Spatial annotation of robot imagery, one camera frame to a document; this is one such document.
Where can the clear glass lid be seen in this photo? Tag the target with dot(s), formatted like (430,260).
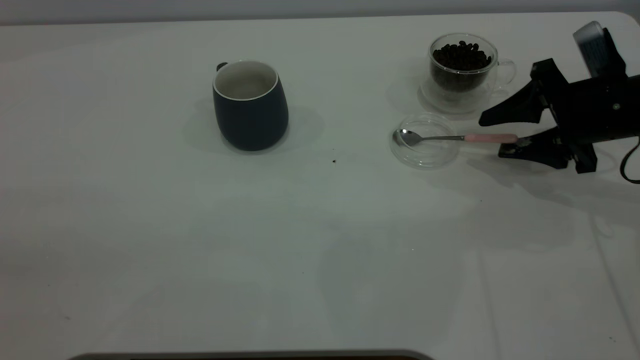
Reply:
(425,157)

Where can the dark coffee beans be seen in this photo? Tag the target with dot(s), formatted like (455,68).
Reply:
(460,57)

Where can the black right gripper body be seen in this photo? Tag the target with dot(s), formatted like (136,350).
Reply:
(600,110)

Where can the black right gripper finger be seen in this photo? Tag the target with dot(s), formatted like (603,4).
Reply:
(545,147)
(542,87)

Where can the dark grey ceramic mug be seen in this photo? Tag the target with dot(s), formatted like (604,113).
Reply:
(250,125)

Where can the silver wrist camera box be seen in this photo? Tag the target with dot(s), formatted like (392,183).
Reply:
(592,47)

